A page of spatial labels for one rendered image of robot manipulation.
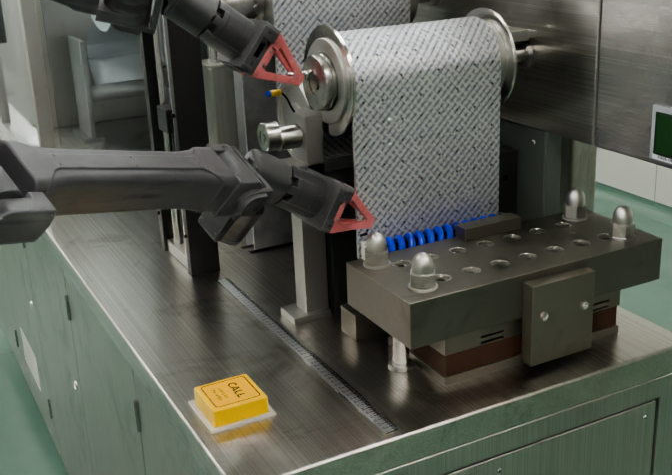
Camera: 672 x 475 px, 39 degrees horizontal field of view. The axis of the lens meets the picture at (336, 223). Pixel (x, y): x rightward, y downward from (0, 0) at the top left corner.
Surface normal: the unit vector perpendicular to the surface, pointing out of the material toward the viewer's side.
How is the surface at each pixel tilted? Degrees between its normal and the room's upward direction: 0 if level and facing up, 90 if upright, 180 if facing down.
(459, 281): 0
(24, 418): 0
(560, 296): 90
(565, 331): 90
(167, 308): 0
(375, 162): 90
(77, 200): 129
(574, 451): 90
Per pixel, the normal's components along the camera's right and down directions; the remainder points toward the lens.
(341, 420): -0.04, -0.94
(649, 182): -0.88, 0.18
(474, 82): 0.46, 0.28
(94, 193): 0.67, 0.67
